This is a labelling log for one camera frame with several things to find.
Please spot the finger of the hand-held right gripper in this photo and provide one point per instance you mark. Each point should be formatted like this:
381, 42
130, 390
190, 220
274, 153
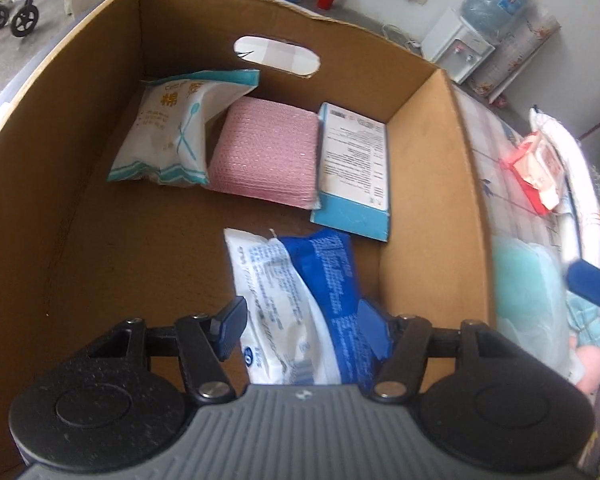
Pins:
592, 282

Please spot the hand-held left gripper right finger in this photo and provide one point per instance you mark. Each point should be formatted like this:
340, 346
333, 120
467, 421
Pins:
375, 325

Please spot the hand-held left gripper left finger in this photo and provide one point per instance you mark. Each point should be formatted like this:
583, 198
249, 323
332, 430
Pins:
230, 330

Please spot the blue white soft pack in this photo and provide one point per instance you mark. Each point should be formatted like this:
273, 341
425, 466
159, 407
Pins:
290, 300

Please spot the pink plush doll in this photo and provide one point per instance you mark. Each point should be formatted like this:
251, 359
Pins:
590, 362

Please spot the brown cardboard box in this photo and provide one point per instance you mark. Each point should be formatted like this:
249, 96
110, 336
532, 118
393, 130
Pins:
105, 260

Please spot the blue white box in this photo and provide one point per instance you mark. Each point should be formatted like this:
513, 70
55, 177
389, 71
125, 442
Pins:
352, 160

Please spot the white plastic bag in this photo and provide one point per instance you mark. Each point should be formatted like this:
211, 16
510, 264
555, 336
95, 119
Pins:
525, 300

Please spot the pink wet wipes pack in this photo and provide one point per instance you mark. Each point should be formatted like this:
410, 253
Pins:
535, 165

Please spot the floral paper roll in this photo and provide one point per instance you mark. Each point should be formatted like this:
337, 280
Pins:
520, 55

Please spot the white water dispenser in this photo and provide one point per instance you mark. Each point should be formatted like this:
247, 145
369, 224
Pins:
445, 35

